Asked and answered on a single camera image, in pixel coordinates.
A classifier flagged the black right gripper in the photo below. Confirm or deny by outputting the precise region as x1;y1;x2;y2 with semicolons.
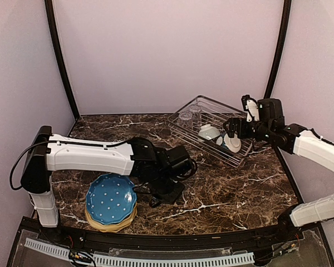
224;117;273;142

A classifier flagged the blue dotted plate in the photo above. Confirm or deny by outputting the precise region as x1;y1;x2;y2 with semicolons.
86;173;137;225

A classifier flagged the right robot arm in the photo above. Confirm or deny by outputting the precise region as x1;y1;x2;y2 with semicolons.
223;118;334;241

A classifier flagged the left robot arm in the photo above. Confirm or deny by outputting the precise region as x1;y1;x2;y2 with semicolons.
21;126;190;243

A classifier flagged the white blue bowl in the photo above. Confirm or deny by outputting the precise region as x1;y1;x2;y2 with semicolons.
222;134;242;153

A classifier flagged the small white cup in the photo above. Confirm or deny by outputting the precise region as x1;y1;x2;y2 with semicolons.
216;136;224;146

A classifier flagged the pale green ribbed bowl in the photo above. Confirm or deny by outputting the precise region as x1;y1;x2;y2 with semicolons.
198;124;220;140

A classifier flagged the clear glass cup far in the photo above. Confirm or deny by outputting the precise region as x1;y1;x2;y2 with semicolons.
189;104;202;122

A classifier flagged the clear glass cup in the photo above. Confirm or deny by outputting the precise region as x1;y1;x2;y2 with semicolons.
178;111;193;129
189;104;202;122

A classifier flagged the clear glass cup near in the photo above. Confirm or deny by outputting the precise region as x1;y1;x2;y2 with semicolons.
178;111;193;129

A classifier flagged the metal wire dish rack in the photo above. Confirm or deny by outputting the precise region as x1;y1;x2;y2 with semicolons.
168;95;253;167

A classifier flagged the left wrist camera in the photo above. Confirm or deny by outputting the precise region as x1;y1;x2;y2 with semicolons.
166;145;191;174

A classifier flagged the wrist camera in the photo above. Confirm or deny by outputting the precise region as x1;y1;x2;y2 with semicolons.
241;94;284;125
166;145;191;174

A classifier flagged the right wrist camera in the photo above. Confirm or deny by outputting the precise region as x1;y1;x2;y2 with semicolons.
241;94;284;125

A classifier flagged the white slotted cable duct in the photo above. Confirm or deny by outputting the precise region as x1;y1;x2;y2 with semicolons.
24;238;255;267

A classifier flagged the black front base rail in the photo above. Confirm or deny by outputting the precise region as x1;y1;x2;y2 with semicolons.
19;217;318;259

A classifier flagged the black right corner post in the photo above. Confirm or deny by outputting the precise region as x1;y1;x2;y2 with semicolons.
263;0;292;98

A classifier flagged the black corner post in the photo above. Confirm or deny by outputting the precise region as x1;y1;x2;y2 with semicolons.
44;0;80;121
263;0;292;98

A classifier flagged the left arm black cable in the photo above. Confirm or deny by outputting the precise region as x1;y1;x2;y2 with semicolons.
9;139;129;191

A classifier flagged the black left corner post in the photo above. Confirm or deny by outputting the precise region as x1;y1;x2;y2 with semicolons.
44;0;80;121

